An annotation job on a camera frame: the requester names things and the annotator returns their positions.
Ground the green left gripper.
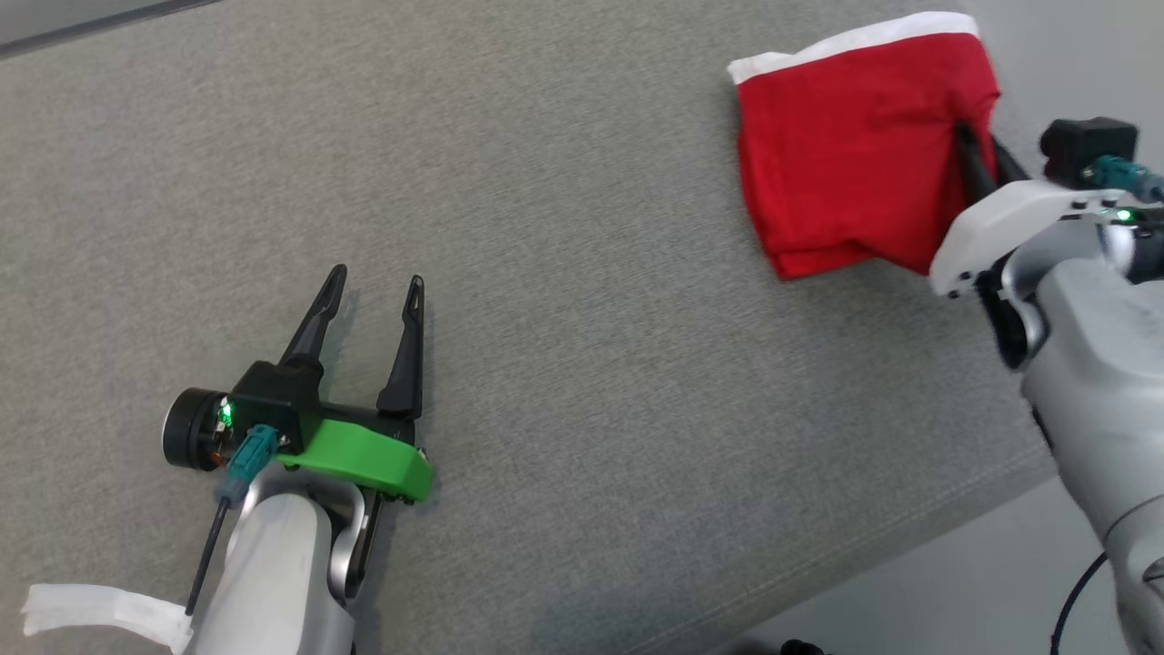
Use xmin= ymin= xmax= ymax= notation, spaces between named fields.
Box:
xmin=162 ymin=264 xmax=434 ymax=504

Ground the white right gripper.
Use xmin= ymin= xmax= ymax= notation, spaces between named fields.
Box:
xmin=929 ymin=123 xmax=1124 ymax=299

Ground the red shorts white waistband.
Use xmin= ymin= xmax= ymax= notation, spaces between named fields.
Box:
xmin=727 ymin=11 xmax=1002 ymax=281

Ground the right camera cable teal plug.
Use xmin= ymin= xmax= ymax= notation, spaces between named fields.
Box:
xmin=1082 ymin=155 xmax=1164 ymax=203

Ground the camera cable teal plug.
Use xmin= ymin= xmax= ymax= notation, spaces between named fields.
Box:
xmin=185 ymin=423 xmax=278 ymax=618
xmin=1082 ymin=155 xmax=1164 ymax=203

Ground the left camera cable teal plug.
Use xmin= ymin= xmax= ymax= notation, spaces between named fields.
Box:
xmin=185 ymin=423 xmax=278 ymax=618

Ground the white plastic cable guide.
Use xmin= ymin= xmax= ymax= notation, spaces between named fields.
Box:
xmin=22 ymin=582 xmax=194 ymax=654

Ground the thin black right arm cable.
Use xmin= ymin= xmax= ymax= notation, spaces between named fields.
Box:
xmin=1050 ymin=553 xmax=1109 ymax=655

